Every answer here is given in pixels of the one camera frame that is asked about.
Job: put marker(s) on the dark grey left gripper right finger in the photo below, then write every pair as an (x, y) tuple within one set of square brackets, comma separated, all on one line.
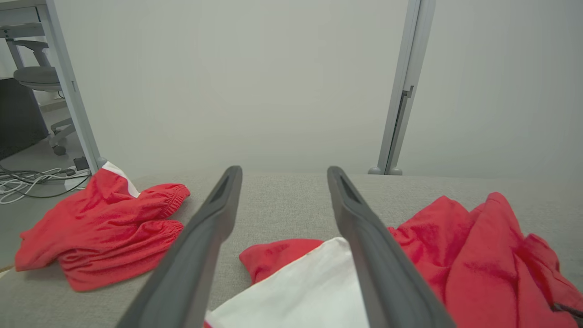
[(387, 282)]

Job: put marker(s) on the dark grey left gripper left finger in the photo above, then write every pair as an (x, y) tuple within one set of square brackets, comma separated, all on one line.
[(191, 273)]

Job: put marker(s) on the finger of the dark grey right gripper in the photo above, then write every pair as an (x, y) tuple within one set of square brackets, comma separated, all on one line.
[(571, 312)]

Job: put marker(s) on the red white-striped shorts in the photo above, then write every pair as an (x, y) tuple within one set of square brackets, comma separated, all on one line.
[(104, 232)]

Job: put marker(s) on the red white jersey shirt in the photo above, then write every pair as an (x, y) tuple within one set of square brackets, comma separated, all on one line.
[(483, 264)]

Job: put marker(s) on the white power strip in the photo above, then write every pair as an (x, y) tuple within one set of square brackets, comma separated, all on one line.
[(76, 181)]

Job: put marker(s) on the black power adapter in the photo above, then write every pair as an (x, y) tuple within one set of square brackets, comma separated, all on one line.
[(81, 163)]

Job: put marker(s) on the black cabinet panel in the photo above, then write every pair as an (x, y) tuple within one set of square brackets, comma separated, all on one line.
[(18, 118)]

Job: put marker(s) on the grey office chair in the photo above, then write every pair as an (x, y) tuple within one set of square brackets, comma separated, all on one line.
[(36, 77)]

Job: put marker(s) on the grey desk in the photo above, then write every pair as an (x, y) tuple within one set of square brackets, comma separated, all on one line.
[(20, 30)]

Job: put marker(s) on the grey metal partition post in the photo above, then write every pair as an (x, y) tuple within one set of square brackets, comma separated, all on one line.
[(405, 82)]

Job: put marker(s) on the grey panel edge frame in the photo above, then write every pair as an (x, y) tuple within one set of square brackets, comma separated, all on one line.
[(68, 77)]

